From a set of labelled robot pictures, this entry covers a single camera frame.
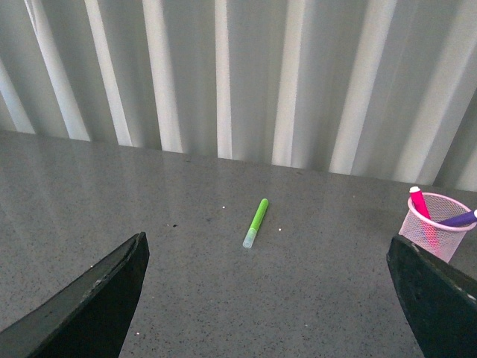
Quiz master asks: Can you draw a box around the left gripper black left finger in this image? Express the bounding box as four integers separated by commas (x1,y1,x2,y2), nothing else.
1,233,149,357

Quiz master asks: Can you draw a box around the pink highlighter pen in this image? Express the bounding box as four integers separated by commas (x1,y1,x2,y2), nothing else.
408,186,439,249

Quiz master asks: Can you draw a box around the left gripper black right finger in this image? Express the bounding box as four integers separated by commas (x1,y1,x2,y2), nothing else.
387,235,476,357

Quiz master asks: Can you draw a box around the pink mesh pen cup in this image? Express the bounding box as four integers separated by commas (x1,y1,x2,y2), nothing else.
399,192,476,262

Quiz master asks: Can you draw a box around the purple highlighter pen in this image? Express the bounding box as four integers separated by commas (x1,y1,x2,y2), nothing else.
439,210,477,227

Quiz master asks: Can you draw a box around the green highlighter pen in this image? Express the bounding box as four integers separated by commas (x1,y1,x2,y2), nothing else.
242,198,269,248

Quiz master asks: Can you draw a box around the white pleated curtain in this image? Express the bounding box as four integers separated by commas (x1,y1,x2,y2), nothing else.
1,1,476,191

